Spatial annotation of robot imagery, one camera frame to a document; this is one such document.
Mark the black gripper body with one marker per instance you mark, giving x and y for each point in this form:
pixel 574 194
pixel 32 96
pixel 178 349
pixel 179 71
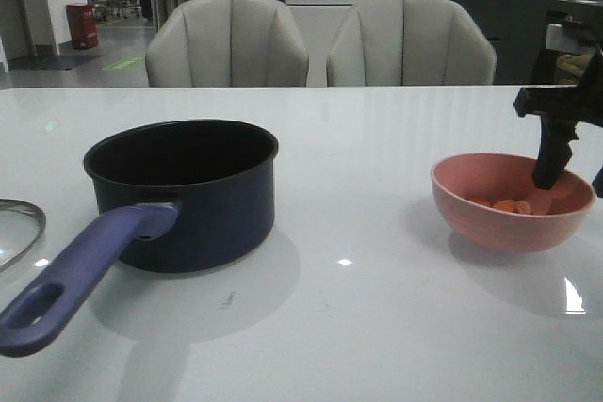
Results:
pixel 570 98

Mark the red trash bin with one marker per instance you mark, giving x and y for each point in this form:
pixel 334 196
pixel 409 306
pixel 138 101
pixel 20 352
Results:
pixel 82 26

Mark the dark floor mat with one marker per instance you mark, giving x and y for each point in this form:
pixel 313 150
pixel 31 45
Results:
pixel 50 63

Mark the beige cushion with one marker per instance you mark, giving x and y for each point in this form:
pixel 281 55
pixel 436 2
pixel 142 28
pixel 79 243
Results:
pixel 573 64

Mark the pink bowl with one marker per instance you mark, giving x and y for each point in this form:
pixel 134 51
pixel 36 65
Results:
pixel 558 212

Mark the orange ham slices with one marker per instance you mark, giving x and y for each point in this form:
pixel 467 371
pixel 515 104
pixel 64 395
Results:
pixel 522 207

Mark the dark blue saucepan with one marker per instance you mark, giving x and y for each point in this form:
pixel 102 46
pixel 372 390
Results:
pixel 173 197

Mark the left beige upholstered chair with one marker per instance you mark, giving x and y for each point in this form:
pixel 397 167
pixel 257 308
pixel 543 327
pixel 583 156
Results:
pixel 228 44

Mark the right beige upholstered chair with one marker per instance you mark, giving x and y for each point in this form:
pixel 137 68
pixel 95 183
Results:
pixel 409 43

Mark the beige upholstered chair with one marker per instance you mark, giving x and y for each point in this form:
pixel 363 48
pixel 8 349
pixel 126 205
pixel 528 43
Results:
pixel 409 43
pixel 228 44

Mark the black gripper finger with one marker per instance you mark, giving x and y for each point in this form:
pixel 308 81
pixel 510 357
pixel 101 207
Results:
pixel 597 183
pixel 554 151

